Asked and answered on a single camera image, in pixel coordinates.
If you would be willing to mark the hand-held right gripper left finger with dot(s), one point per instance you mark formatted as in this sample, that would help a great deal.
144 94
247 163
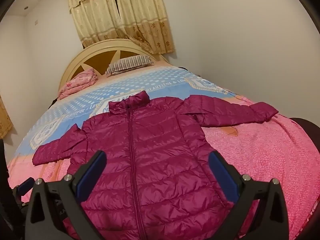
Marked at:
91 177

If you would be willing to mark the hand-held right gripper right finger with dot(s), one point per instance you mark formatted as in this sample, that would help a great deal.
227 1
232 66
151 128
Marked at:
222 177

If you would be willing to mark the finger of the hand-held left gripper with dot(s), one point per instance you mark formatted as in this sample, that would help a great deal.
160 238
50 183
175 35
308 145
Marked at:
25 187

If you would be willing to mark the magenta quilted puffer jacket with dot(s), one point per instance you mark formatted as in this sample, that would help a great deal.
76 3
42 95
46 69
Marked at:
155 142

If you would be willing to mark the pink and blue printed bedspread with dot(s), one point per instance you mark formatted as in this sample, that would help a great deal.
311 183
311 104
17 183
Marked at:
262 150

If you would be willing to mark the beige patterned side curtain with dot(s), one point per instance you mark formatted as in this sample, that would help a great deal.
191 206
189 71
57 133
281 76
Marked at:
5 120

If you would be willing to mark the pink floral folded quilt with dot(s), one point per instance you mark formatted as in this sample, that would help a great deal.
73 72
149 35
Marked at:
75 85

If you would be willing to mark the dark maroon object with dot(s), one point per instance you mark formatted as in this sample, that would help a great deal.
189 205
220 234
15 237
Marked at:
307 132

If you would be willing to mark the cream wooden arched headboard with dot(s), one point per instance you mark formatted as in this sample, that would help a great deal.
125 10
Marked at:
75 62

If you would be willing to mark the striped pillow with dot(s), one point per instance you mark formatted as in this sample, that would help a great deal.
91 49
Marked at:
130 63

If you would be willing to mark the beige patterned window curtain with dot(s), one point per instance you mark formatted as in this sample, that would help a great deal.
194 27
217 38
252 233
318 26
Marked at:
140 17

